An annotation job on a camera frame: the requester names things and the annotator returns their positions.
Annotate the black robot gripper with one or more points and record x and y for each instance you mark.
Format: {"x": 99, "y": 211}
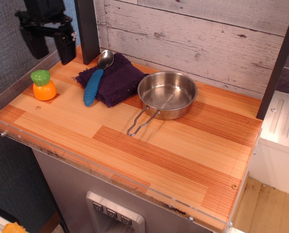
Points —
{"x": 47, "y": 18}

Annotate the orange toy pineapple green top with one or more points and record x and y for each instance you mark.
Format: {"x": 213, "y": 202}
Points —
{"x": 43, "y": 88}

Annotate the purple knitted cloth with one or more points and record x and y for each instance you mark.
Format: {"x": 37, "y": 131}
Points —
{"x": 119, "y": 81}

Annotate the clear acrylic side guard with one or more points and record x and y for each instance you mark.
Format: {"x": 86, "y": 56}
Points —
{"x": 16, "y": 63}

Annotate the clear acrylic front guard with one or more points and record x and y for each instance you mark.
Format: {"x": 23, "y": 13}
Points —
{"x": 169, "y": 164}

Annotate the small steel pan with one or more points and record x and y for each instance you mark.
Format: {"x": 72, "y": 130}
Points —
{"x": 165, "y": 95}

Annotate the silver toy fridge cabinet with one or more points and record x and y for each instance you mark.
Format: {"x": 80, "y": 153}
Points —
{"x": 70, "y": 185}

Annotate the grey dispenser button panel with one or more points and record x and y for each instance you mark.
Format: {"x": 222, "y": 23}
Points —
{"x": 113, "y": 213}

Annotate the yellow object bottom left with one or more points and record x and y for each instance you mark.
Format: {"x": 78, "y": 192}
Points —
{"x": 13, "y": 228}

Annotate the white toy sink unit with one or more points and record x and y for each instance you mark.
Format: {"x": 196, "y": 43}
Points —
{"x": 270, "y": 161}

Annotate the dark left post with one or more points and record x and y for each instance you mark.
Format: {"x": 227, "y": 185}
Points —
{"x": 87, "y": 24}

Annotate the dark post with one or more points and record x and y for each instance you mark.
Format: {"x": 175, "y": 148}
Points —
{"x": 87, "y": 24}
{"x": 274, "y": 79}

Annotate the blue handled metal spoon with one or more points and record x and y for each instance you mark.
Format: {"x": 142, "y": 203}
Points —
{"x": 105, "y": 60}

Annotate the dark right post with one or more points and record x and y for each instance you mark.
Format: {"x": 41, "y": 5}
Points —
{"x": 274, "y": 79}

